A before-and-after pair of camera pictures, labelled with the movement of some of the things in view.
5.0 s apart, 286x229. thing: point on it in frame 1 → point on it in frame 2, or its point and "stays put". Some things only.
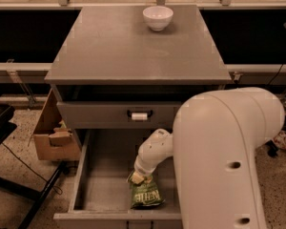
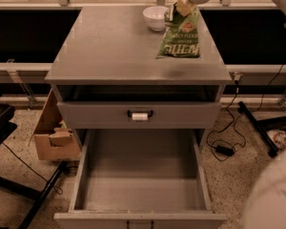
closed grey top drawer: (118, 114) stays put
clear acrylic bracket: (13, 72) stays put
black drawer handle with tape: (139, 116) stays put
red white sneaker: (280, 140) stays put
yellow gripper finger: (136, 177) → (184, 7)
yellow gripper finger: (148, 179) → (170, 13)
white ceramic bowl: (157, 17) stays put
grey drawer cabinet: (129, 67) stays put
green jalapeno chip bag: (145, 195) → (181, 34)
